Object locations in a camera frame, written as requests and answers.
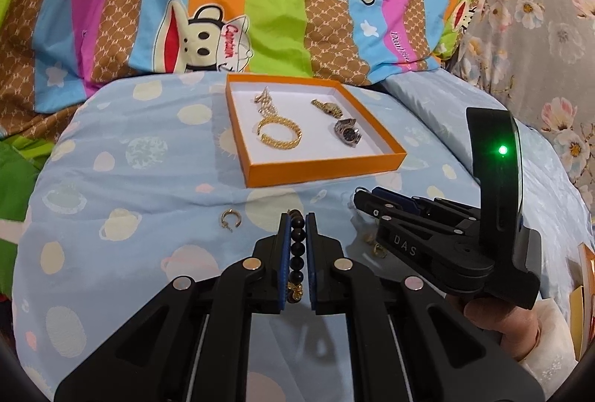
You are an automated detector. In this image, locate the black bead bracelet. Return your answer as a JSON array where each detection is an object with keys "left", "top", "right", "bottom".
[{"left": 285, "top": 209, "right": 308, "bottom": 305}]

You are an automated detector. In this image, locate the orange jewelry tray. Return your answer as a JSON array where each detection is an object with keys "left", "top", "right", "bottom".
[{"left": 225, "top": 74, "right": 406, "bottom": 187}]

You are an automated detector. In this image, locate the right hand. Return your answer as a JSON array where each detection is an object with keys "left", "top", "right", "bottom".
[{"left": 463, "top": 298, "right": 540, "bottom": 361}]

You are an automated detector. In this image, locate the orange box at edge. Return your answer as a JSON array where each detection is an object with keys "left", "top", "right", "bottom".
[{"left": 570, "top": 243, "right": 595, "bottom": 360}]

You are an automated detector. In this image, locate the white sleeve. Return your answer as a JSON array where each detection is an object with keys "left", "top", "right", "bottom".
[{"left": 520, "top": 298, "right": 578, "bottom": 399}]

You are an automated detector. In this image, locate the silver wristwatch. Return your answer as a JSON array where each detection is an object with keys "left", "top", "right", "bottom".
[{"left": 334, "top": 118, "right": 362, "bottom": 147}]

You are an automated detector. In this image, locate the gold hoop earring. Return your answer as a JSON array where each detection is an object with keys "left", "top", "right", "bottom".
[{"left": 220, "top": 209, "right": 242, "bottom": 232}]

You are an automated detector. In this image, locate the light blue spotted blanket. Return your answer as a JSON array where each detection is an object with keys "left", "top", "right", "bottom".
[{"left": 11, "top": 68, "right": 595, "bottom": 402}]

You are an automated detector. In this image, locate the grey floral pillow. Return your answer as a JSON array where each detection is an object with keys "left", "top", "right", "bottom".
[{"left": 449, "top": 0, "right": 594, "bottom": 208}]

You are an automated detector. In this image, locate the pearl gold brooch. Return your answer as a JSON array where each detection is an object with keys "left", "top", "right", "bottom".
[{"left": 254, "top": 87, "right": 277, "bottom": 118}]

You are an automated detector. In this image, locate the colourful monkey print duvet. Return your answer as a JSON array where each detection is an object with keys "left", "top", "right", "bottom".
[{"left": 1, "top": 0, "right": 479, "bottom": 139}]

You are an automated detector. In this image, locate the green cloth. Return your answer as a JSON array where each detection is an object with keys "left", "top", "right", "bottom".
[{"left": 1, "top": 135, "right": 54, "bottom": 297}]

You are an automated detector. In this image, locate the gold ring with stone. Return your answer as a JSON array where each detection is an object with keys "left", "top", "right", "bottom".
[{"left": 364, "top": 231, "right": 389, "bottom": 260}]

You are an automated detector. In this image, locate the gold chain bracelet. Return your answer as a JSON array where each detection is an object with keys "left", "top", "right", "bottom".
[{"left": 255, "top": 114, "right": 305, "bottom": 151}]

